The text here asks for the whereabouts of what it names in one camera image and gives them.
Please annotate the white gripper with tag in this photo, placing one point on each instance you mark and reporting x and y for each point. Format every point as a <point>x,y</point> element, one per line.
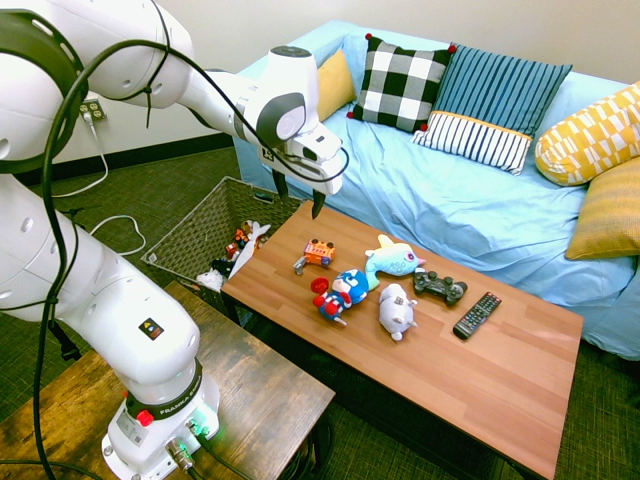
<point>310,175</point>

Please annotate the orange toy car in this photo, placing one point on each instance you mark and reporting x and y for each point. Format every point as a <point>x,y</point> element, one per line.
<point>320,252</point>

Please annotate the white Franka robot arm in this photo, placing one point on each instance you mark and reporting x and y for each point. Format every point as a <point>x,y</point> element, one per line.
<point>125,300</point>

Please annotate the orange monster truck toy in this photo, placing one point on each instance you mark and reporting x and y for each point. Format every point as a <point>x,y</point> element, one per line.
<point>243,235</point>

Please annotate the white shark plush toy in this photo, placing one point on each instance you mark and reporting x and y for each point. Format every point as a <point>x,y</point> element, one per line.
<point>250,250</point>

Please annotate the red toy truck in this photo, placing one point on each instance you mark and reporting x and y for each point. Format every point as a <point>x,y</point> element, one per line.
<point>232,251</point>

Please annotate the woven wicker basket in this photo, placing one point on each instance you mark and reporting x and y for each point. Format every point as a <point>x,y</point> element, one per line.
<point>200,225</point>

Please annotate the Captain America plush toy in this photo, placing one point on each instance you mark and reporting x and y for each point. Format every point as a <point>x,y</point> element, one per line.
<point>350,287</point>

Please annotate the blue narwhal plush toy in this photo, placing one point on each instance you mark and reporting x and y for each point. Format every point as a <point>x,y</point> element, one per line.
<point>395,262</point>

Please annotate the white lamb plush toy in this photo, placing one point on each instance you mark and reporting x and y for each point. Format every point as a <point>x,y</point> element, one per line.
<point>211,280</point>

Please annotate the white grey plush toy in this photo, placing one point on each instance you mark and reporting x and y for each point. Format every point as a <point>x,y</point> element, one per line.
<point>395,310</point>

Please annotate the plain mustard pillow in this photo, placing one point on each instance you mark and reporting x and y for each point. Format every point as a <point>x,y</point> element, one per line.
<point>335,85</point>

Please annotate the black white checked pillow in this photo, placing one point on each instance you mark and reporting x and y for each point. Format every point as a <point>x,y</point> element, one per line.
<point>400,85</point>

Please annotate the sofa with light blue cover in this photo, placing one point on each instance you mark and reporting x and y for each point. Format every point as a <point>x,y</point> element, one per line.
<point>450,200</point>

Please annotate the black game controller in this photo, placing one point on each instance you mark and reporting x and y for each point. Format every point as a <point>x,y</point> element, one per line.
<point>440,287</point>

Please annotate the rustic brown side table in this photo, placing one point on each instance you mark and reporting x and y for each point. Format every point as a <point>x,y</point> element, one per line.
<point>260,400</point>

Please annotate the black TV remote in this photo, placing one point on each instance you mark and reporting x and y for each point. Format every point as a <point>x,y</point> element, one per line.
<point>477,315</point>

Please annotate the blue striped pillow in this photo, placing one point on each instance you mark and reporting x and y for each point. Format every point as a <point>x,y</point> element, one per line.
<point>490,90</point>

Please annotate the reddish wooden coffee table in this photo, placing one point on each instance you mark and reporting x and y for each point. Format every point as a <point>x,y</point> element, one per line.
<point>450,390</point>

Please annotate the yellow white patterned bolster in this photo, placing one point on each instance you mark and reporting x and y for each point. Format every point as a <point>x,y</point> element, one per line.
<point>590,135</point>

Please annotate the yellow orange striped pillow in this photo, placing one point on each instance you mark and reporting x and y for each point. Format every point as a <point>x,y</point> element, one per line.
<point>610,215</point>

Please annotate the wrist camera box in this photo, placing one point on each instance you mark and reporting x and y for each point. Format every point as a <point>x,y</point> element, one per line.
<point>317,145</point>

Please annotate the white wall outlet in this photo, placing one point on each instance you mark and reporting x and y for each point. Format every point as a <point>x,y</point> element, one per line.
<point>95,109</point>

